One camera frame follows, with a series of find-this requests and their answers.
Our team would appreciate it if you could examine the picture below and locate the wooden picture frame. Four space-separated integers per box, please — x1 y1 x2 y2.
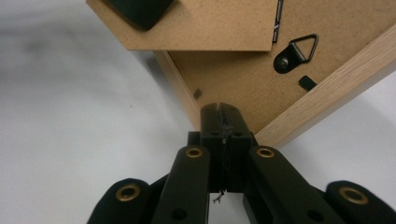
86 0 396 149

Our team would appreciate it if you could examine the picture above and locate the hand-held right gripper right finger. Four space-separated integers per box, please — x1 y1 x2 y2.
221 103 258 193

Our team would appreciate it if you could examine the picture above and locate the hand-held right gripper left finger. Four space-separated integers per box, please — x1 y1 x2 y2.
187 102 227 194

